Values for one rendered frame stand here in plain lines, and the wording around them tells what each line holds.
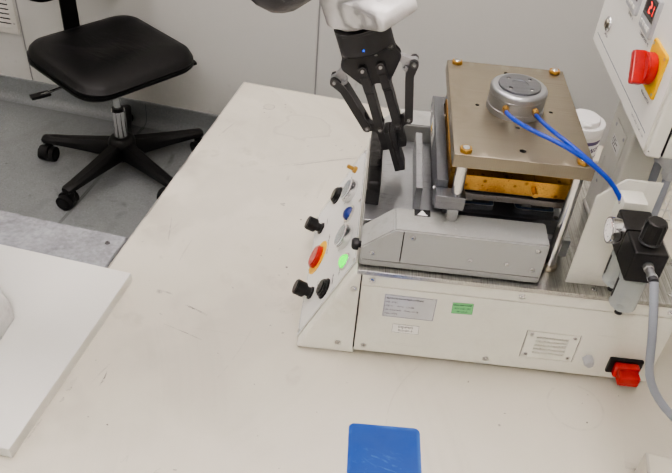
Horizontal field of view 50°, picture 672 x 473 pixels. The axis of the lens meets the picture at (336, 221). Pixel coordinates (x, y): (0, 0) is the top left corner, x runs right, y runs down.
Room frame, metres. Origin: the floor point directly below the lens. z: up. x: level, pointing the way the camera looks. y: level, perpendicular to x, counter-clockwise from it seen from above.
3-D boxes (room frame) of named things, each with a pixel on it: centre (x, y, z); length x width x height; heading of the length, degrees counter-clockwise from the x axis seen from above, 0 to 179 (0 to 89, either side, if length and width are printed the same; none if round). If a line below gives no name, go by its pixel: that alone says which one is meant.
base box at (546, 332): (0.90, -0.23, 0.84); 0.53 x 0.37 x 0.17; 88
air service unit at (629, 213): (0.69, -0.36, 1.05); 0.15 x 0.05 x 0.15; 178
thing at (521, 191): (0.91, -0.24, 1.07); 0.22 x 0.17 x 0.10; 178
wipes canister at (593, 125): (1.30, -0.48, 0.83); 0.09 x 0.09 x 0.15
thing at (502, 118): (0.89, -0.27, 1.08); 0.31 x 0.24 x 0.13; 178
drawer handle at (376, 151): (0.92, -0.05, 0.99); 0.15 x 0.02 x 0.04; 178
